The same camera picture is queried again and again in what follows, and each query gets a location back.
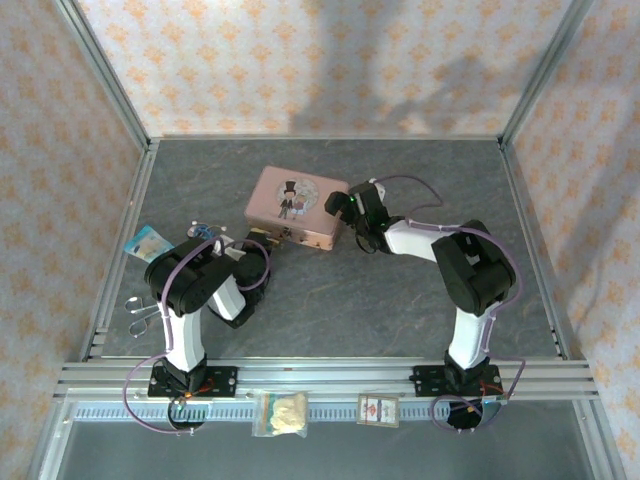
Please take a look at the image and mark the pink tin box with cartoon couple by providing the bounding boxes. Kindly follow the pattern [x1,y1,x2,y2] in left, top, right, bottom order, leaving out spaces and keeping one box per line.
[243,165,351,252]

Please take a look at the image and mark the blue printed packet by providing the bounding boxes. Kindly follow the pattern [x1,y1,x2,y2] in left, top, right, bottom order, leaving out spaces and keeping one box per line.
[123,224,176,264]

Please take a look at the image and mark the silver metal scissors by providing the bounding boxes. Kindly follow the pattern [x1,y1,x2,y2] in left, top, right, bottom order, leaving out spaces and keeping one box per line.
[123,295,164,340]

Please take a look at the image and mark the clear plastic bag pale contents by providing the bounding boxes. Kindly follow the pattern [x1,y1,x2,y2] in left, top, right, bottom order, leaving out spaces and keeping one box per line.
[251,390,310,440]

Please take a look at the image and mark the small printed card box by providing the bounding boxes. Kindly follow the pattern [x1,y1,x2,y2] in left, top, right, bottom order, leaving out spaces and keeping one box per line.
[356,393,401,429]

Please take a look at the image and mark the small green circuit board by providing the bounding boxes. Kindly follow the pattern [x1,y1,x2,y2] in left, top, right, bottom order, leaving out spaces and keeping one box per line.
[479,393,509,416]

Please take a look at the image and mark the small blue wire trinket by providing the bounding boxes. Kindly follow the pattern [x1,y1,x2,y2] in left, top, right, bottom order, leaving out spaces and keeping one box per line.
[187,218,229,241]

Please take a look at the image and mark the aluminium rail along wallpaper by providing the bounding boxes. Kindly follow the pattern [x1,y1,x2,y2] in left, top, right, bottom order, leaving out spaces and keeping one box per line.
[149,133,504,144]

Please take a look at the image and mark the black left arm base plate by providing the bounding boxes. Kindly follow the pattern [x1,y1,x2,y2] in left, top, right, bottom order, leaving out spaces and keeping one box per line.
[148,364,240,400]

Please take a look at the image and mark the long aluminium mounting rail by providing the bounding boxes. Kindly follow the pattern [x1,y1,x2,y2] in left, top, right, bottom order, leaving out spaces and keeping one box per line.
[57,357,599,399]

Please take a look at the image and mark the aluminium side rail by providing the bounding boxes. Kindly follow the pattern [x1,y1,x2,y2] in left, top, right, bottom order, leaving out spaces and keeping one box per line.
[79,139,161,361]
[499,139,571,361]

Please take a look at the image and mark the grey slotted cable duct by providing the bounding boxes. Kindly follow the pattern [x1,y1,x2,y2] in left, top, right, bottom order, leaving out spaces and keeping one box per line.
[72,402,581,421]

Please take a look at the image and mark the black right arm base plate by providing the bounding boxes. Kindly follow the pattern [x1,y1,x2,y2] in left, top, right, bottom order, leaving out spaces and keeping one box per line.
[412,363,502,399]

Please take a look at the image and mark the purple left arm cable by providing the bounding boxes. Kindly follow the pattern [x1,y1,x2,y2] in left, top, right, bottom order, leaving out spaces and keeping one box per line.
[122,234,274,436]

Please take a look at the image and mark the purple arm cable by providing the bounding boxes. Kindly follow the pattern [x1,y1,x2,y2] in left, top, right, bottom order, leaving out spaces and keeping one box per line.
[369,173,526,436]
[122,234,274,436]

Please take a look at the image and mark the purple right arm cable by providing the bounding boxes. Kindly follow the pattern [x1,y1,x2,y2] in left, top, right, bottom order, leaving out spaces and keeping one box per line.
[369,173,526,436]

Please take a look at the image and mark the short aluminium frame post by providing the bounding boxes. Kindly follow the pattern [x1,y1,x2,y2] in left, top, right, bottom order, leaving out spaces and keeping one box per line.
[574,397,626,480]
[24,397,76,480]

